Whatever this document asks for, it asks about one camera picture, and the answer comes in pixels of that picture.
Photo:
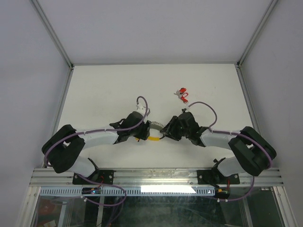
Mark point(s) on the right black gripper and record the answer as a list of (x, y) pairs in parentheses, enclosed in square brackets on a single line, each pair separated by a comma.
[(169, 129)]

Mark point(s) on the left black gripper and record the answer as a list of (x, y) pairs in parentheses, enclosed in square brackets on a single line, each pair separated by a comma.
[(145, 132)]

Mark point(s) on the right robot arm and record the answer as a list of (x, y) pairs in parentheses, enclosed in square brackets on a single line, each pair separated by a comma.
[(252, 153)]

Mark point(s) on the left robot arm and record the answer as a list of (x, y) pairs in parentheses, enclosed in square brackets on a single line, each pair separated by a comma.
[(63, 149)]

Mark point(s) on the red tag key lower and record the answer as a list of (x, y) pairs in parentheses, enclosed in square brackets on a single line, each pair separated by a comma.
[(183, 97)]

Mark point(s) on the red tag key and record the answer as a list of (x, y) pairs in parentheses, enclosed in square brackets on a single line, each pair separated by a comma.
[(181, 91), (183, 97)]

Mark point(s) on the red tag key upper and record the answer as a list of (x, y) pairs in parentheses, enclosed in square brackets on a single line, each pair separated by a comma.
[(181, 91)]

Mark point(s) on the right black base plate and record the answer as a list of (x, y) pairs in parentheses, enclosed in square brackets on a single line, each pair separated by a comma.
[(215, 178)]

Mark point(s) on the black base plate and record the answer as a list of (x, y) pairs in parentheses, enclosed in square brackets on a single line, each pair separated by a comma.
[(99, 176), (215, 178)]

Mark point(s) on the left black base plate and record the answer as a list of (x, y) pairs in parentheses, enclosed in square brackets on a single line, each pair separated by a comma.
[(99, 176)]

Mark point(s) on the aluminium mounting rail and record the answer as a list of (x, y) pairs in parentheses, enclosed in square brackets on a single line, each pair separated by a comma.
[(131, 177)]

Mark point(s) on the white slotted cable duct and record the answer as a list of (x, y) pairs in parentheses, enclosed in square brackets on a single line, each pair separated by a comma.
[(129, 191)]

